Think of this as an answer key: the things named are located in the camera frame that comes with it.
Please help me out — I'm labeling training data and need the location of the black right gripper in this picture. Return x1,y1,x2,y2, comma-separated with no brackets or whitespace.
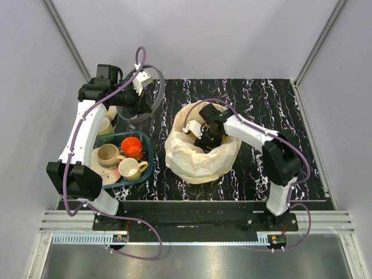
193,125,223,159

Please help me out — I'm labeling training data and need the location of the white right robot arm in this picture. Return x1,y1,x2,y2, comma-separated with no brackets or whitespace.
193,103,309,231

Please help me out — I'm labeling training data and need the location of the beige ceramic cup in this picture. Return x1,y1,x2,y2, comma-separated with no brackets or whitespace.
97,144,126,168

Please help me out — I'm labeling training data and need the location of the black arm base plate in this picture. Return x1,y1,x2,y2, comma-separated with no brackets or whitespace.
92,200,299,233

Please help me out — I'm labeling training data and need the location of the yellow white mug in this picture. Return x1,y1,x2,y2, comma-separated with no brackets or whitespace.
118,158,149,181

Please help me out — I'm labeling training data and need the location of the white trash bag roll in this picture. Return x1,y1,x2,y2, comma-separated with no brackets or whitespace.
106,106,117,121

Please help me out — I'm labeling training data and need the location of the cream pink floral plate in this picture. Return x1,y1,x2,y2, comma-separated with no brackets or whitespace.
91,148,121,186

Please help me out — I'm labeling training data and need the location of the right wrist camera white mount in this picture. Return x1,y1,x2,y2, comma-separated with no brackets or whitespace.
183,120,204,140

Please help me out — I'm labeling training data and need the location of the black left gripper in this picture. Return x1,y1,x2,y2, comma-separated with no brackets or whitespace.
110,81,152,117

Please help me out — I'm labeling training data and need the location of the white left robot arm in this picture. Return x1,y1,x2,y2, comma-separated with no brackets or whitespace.
46,62,161,230

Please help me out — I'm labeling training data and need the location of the orange black mug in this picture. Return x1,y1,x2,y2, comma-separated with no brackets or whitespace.
120,137,144,161

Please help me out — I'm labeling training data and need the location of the light green mug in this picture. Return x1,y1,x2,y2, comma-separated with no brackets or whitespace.
97,117,115,136

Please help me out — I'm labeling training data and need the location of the aluminium front rail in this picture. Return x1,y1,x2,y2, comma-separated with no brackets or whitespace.
39,210,354,246

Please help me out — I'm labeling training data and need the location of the clear blue plastic tub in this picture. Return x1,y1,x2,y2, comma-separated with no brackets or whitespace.
97,130,155,190

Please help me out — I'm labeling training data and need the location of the grey trash bin ring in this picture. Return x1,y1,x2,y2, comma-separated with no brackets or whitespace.
116,64,165,122

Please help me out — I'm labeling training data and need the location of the detached white trash bag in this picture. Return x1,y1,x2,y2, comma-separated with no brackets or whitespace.
164,102,242,184

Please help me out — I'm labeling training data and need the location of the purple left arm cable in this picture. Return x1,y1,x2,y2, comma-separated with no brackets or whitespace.
62,46,163,260

